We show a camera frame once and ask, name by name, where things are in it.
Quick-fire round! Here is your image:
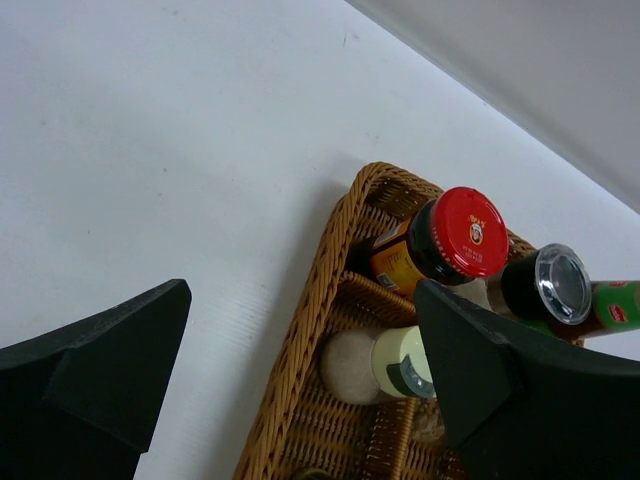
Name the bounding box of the green lid white shaker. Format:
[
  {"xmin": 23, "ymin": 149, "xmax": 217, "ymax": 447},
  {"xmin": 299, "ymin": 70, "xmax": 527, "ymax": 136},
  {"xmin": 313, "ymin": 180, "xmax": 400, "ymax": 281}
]
[{"xmin": 319, "ymin": 326, "xmax": 436, "ymax": 405}]

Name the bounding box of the red lid sauce jar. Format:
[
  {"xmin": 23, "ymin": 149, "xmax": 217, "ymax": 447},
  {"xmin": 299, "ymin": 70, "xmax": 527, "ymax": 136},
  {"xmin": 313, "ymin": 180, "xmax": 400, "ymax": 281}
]
[{"xmin": 346, "ymin": 187, "xmax": 510, "ymax": 297}]

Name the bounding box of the brown wicker tray basket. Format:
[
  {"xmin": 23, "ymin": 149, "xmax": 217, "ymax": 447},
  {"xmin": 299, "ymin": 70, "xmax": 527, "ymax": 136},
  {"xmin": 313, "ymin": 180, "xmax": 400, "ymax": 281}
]
[{"xmin": 234, "ymin": 162, "xmax": 470, "ymax": 479}]

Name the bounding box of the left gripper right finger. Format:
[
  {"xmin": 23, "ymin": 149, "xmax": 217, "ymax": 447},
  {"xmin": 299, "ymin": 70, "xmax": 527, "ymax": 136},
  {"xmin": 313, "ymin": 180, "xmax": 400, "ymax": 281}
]
[{"xmin": 414, "ymin": 280, "xmax": 639, "ymax": 479}]

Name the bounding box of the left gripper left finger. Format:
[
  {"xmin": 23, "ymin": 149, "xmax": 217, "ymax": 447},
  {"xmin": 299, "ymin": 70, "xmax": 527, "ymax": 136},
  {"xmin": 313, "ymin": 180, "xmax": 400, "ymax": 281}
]
[{"xmin": 1, "ymin": 279, "xmax": 192, "ymax": 479}]

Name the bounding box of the clear cap salt grinder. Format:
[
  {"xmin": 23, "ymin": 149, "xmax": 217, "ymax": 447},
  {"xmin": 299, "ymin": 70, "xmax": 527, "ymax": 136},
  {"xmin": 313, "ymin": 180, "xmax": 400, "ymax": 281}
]
[{"xmin": 486, "ymin": 243, "xmax": 592, "ymax": 326}]

